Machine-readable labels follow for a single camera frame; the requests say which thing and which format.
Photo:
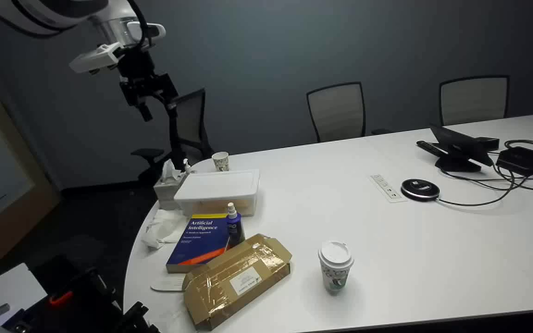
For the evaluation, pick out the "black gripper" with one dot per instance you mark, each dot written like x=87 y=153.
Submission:
x=146 y=81

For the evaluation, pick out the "white box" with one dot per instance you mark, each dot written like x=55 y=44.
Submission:
x=216 y=183

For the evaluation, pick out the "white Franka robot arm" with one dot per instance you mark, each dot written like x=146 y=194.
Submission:
x=37 y=12

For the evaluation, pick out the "tissue box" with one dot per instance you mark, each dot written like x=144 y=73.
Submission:
x=168 y=184

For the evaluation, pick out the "translucent plastic box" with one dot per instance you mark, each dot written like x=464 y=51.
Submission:
x=216 y=209

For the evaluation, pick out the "flat brown cardboard box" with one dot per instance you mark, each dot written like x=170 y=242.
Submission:
x=236 y=279

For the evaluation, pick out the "small white paper cup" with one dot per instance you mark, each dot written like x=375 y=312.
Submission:
x=220 y=162

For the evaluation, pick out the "crumpled white napkin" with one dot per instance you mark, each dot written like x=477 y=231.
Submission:
x=161 y=227

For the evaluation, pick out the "small dark bottle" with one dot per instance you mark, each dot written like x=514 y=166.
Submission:
x=233 y=223

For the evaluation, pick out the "blue and orange book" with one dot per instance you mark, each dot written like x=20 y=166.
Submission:
x=198 y=242

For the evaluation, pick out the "white paper slip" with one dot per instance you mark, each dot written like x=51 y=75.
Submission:
x=166 y=286

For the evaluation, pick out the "grey office chair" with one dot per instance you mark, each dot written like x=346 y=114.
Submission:
x=336 y=112
x=471 y=99

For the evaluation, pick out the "black equipment case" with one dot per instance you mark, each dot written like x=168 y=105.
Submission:
x=74 y=307

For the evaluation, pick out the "white paper sheet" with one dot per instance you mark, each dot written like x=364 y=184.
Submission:
x=7 y=294

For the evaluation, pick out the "lidded paper coffee cup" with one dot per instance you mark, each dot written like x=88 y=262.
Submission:
x=335 y=268

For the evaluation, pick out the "round black speaker puck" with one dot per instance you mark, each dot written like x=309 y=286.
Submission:
x=420 y=190

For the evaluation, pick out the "black conference device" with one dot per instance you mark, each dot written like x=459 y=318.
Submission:
x=459 y=151

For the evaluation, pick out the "black power adapter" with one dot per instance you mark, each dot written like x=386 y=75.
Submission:
x=521 y=160

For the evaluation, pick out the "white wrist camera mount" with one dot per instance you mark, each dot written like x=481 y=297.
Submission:
x=94 y=59

